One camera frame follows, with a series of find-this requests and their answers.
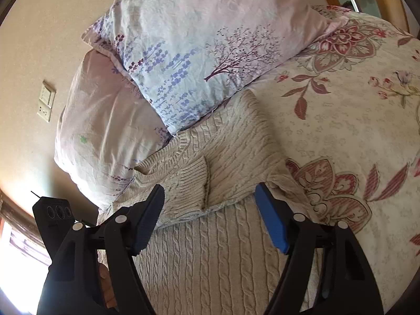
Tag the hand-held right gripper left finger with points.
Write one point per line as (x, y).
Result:
(149, 216)

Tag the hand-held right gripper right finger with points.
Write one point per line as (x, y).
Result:
(272, 216)

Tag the person's left hand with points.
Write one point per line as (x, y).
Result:
(107, 285)

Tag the brown window curtain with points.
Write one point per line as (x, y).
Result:
(19, 226)

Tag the pink floral pillow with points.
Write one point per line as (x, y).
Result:
(101, 121)

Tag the floral bed sheet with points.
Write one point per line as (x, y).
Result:
(354, 111)

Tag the floral pillow with tree print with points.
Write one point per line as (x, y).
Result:
(183, 49)

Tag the wooden headboard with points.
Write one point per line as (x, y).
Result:
(390, 3)

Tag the beige wall outlet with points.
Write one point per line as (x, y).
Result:
(43, 113)

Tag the beige wall switch plate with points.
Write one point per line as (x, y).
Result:
(47, 93)

